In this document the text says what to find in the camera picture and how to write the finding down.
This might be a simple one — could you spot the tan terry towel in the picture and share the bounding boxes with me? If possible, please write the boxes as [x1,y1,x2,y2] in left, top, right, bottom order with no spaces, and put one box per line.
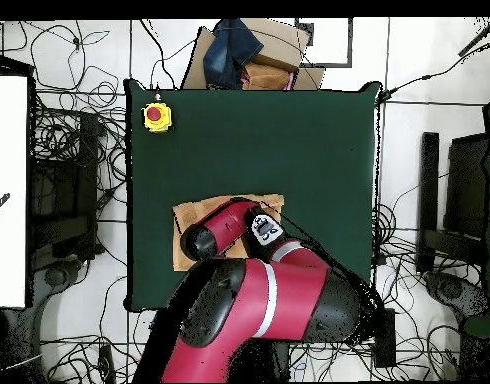
[171,193,285,273]

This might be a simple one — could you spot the black flat bar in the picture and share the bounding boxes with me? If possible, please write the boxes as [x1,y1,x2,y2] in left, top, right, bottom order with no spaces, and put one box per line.
[418,131,441,275]

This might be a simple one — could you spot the dark green tablecloth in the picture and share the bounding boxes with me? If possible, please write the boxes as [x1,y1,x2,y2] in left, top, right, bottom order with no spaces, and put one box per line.
[123,78,382,313]

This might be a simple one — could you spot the yellow emergency stop button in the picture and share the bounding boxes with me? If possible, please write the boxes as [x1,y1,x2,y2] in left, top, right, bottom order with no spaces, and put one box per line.
[142,92,174,134]

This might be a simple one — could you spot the brown folded cloth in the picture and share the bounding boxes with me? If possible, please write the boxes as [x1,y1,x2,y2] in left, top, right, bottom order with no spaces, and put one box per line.
[241,61,294,91]

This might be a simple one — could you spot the blue denim jeans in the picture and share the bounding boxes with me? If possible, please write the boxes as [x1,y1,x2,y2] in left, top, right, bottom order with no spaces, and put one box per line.
[202,17,265,90]

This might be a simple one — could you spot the brown cardboard box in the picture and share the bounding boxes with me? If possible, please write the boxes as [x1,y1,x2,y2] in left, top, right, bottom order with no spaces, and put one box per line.
[180,17,326,91]

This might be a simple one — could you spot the black equipment rack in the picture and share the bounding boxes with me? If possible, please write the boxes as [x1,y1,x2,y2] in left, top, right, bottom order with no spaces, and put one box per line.
[28,111,102,261]

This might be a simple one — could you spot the black power box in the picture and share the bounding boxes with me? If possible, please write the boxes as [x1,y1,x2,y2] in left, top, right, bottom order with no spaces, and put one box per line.
[373,307,397,368]

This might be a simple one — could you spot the black stand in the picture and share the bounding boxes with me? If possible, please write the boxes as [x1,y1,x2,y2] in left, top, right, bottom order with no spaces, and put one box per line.
[444,133,490,241]

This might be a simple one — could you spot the white table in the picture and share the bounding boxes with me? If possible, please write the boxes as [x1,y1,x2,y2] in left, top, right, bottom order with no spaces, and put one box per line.
[0,74,30,309]

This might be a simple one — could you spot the black rod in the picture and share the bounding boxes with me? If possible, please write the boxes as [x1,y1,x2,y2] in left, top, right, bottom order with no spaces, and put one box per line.
[458,17,490,57]

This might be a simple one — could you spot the black square frame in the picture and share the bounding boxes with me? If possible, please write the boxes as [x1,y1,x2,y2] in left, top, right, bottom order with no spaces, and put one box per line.
[294,17,354,68]

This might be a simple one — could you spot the black caster base with cables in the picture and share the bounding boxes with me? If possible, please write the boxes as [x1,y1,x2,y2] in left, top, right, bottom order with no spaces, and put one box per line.
[423,270,490,321]
[32,257,84,305]

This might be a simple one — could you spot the black cable with connector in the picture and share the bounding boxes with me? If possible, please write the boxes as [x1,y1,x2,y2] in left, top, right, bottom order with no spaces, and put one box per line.
[378,39,490,101]

